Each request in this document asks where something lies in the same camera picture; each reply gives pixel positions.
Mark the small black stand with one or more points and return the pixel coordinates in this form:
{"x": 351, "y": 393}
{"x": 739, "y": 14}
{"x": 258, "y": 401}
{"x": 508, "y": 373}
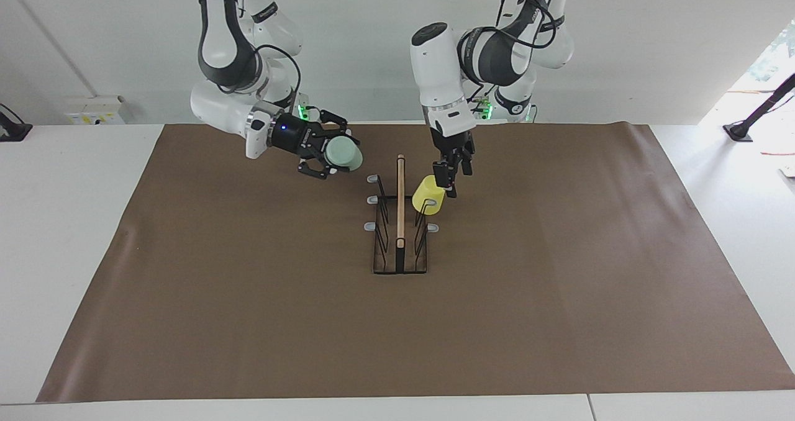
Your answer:
{"x": 15, "y": 132}

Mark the white wall socket box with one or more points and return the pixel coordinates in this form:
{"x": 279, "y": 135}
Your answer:
{"x": 93, "y": 107}

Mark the brown table mat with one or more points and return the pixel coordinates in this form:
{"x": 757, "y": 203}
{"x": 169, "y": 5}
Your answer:
{"x": 248, "y": 321}

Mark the pale green plastic cup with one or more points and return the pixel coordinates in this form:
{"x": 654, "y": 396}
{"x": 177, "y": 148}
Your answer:
{"x": 345, "y": 154}

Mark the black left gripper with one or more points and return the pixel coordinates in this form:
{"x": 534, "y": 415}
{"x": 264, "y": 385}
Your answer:
{"x": 453, "y": 143}

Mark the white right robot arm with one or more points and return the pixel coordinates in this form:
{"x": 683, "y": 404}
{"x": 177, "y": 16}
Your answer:
{"x": 217, "y": 36}

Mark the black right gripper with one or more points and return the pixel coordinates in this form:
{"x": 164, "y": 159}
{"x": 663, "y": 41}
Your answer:
{"x": 289, "y": 135}

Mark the yellow plastic cup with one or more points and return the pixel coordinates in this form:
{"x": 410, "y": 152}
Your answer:
{"x": 427, "y": 194}

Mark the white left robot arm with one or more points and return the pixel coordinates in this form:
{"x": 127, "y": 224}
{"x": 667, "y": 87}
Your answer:
{"x": 435, "y": 67}

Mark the black angled pole stand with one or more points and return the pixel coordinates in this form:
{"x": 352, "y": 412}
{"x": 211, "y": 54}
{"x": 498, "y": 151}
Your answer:
{"x": 739, "y": 130}

